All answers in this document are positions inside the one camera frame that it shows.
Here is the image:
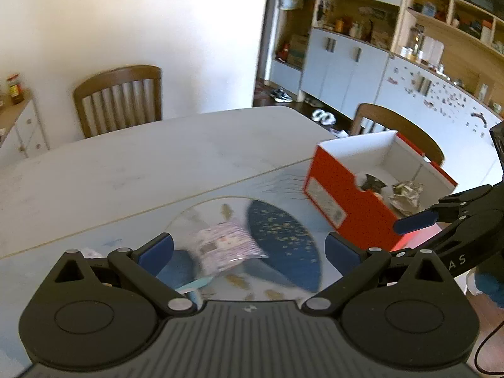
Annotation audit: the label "teal plastic stick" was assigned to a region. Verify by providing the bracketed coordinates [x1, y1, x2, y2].
[176, 277, 214, 295]

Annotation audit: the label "dark seaweed snack packet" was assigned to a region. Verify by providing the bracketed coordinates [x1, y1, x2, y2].
[354, 172, 386, 194]

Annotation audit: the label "purple patterned plastic pouch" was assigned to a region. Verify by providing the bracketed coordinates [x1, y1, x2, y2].
[192, 220, 268, 277]

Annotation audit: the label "blue gloved right hand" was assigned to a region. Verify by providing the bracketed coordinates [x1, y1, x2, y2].
[474, 267, 504, 309]

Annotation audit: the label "silver foil snack bag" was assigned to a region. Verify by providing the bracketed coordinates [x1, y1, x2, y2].
[389, 181, 424, 216]

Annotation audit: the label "round blue patterned placemat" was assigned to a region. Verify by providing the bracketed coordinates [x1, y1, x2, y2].
[157, 197, 322, 304]

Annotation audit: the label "red white cardboard box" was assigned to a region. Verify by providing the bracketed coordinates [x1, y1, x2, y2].
[304, 131, 457, 251]

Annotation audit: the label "wooden chair right side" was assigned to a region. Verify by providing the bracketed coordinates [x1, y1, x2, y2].
[348, 103, 445, 166]

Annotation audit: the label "wooden chair behind table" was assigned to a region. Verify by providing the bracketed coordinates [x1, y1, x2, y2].
[73, 65, 162, 138]

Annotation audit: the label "black white sneakers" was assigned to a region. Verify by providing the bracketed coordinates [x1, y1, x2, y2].
[270, 88, 293, 103]

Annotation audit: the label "white drawer sideboard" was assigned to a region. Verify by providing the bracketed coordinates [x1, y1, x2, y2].
[0, 90, 49, 167]

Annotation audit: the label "grey wall cabinet unit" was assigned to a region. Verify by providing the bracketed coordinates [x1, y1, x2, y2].
[264, 0, 503, 189]

